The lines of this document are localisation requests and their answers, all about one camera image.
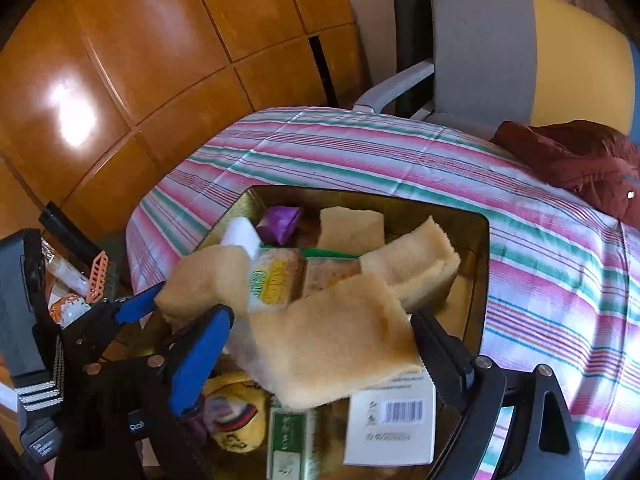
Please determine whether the purple packet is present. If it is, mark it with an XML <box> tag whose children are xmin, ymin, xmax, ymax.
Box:
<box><xmin>257</xmin><ymin>205</ymin><xmax>304</xmax><ymax>247</ymax></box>

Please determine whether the yellow cartoon snack packet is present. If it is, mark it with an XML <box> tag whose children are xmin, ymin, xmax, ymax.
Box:
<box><xmin>202</xmin><ymin>370</ymin><xmax>273</xmax><ymax>453</ymax></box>

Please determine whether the wooden wardrobe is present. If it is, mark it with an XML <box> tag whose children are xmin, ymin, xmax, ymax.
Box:
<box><xmin>0</xmin><ymin>0</ymin><xmax>371</xmax><ymax>241</ymax></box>

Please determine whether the maroon jacket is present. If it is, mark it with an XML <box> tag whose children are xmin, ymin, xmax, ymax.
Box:
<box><xmin>490</xmin><ymin>120</ymin><xmax>640</xmax><ymax>223</ymax></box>

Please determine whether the yellow sponge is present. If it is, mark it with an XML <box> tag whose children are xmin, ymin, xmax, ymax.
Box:
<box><xmin>318</xmin><ymin>206</ymin><xmax>386</xmax><ymax>251</ymax></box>
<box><xmin>227</xmin><ymin>272</ymin><xmax>426</xmax><ymax>409</ymax></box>
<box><xmin>154</xmin><ymin>245</ymin><xmax>251</xmax><ymax>328</ymax></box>
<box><xmin>360</xmin><ymin>216</ymin><xmax>462</xmax><ymax>313</ymax></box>

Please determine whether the black roll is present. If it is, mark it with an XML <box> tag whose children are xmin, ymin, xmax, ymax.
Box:
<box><xmin>390</xmin><ymin>0</ymin><xmax>436</xmax><ymax>116</ymax></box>

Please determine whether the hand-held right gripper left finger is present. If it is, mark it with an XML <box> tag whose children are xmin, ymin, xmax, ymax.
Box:
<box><xmin>52</xmin><ymin>304</ymin><xmax>236</xmax><ymax>480</ymax></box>

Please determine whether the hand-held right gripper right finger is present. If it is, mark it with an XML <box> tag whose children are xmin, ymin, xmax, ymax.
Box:
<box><xmin>410</xmin><ymin>309</ymin><xmax>586</xmax><ymax>480</ymax></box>

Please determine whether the white foam block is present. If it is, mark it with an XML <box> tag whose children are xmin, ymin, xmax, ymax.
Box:
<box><xmin>220</xmin><ymin>216</ymin><xmax>263</xmax><ymax>261</ymax></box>

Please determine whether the orange white packet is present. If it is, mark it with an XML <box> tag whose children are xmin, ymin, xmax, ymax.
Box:
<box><xmin>47</xmin><ymin>292</ymin><xmax>91</xmax><ymax>328</ymax></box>

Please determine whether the white tube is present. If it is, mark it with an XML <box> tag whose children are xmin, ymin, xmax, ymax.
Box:
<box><xmin>42</xmin><ymin>240</ymin><xmax>88</xmax><ymax>293</ymax></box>

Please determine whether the black cylindrical tool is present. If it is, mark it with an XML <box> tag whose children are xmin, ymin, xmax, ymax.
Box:
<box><xmin>39</xmin><ymin>201</ymin><xmax>108</xmax><ymax>266</ymax></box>

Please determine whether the green white box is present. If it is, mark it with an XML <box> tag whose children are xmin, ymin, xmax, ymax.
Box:
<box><xmin>265</xmin><ymin>400</ymin><xmax>346</xmax><ymax>480</ymax></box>

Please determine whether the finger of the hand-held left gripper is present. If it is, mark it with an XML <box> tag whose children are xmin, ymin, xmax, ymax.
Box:
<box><xmin>60</xmin><ymin>281</ymin><xmax>167</xmax><ymax>361</ymax></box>

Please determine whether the green yellow printed box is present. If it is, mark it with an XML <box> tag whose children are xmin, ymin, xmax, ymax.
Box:
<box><xmin>300</xmin><ymin>247</ymin><xmax>363</xmax><ymax>301</ymax></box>

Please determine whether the gold tray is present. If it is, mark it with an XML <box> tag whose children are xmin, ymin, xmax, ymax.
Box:
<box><xmin>192</xmin><ymin>185</ymin><xmax>491</xmax><ymax>480</ymax></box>

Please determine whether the yellow green snack packet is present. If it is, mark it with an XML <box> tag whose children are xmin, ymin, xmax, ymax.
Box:
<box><xmin>247</xmin><ymin>247</ymin><xmax>306</xmax><ymax>316</ymax></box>

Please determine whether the coral comb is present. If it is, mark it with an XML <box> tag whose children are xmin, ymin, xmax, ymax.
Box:
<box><xmin>82</xmin><ymin>251</ymin><xmax>111</xmax><ymax>306</ymax></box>

